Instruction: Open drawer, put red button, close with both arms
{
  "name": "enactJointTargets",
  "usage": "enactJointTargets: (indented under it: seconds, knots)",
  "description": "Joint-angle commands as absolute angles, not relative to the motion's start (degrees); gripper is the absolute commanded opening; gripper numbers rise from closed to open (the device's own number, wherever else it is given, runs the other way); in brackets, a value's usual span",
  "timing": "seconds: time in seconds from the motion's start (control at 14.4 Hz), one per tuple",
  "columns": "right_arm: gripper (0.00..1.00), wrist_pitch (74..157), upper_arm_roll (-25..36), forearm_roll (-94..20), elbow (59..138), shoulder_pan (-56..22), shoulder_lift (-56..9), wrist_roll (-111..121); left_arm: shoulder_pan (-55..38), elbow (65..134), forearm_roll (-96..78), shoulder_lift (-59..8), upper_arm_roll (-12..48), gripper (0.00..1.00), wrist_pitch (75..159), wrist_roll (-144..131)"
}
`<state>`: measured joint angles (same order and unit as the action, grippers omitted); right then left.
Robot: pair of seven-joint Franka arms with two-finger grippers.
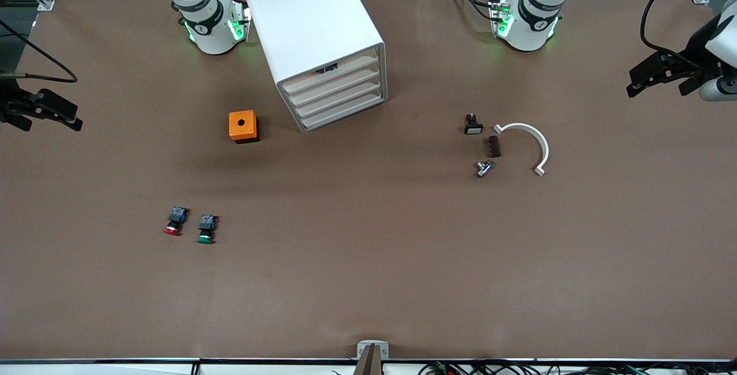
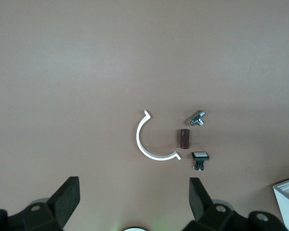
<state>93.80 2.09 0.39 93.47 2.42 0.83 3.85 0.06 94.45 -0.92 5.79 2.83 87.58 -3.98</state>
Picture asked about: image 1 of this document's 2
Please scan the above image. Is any red mushroom push button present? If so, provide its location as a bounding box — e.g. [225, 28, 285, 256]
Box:
[164, 206, 189, 236]

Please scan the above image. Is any white plastic drawer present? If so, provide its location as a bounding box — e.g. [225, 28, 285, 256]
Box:
[286, 63, 383, 108]
[279, 47, 382, 96]
[292, 77, 385, 119]
[298, 90, 386, 132]

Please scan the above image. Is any green mushroom push button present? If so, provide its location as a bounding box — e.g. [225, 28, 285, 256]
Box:
[197, 215, 218, 245]

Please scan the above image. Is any white drawer cabinet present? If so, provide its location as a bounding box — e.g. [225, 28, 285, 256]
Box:
[241, 0, 388, 133]

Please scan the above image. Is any black table edge strip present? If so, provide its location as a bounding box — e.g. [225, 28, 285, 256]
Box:
[0, 357, 737, 364]

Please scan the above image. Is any large paper table cover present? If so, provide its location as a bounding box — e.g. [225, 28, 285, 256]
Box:
[0, 0, 737, 361]

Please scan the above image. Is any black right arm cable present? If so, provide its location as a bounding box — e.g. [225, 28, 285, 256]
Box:
[0, 18, 79, 84]

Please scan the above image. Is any white curved plastic bracket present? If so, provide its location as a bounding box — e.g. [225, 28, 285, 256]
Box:
[493, 123, 549, 177]

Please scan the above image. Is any orange button enclosure box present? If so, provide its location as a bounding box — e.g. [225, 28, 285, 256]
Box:
[229, 110, 260, 144]

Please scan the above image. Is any black base power cable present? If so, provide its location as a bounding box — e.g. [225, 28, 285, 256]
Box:
[445, 0, 497, 22]

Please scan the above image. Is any tangled cable bundle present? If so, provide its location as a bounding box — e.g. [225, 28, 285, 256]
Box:
[417, 359, 737, 375]

